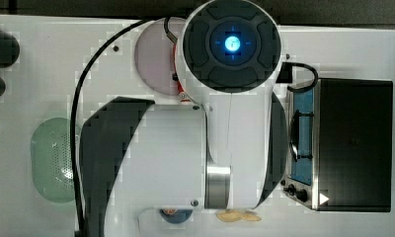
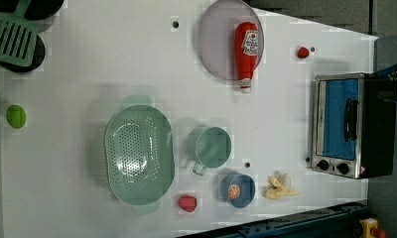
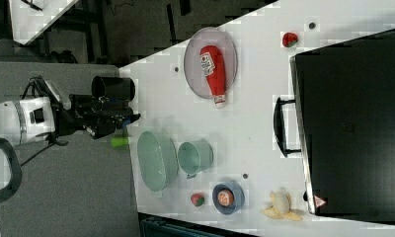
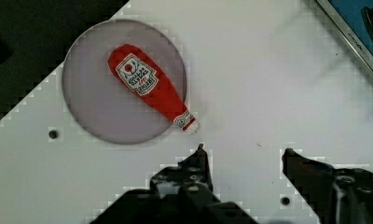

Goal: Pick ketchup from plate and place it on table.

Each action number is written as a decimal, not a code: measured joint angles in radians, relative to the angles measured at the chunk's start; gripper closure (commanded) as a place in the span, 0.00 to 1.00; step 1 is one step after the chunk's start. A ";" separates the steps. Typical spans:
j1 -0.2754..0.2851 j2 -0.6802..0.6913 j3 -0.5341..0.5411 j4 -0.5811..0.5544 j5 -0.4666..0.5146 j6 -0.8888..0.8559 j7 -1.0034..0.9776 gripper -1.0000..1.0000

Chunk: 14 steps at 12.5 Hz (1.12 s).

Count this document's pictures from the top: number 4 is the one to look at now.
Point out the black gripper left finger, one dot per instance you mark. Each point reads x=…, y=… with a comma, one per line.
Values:
x=180, y=194

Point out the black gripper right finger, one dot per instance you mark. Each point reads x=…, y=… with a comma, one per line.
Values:
x=337, y=196

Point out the red ketchup bottle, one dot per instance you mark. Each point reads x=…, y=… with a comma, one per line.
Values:
x=135, y=70

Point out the grey round plate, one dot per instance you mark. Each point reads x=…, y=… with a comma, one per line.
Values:
x=99, y=103

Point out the black toaster oven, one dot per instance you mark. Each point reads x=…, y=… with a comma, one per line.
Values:
x=353, y=19

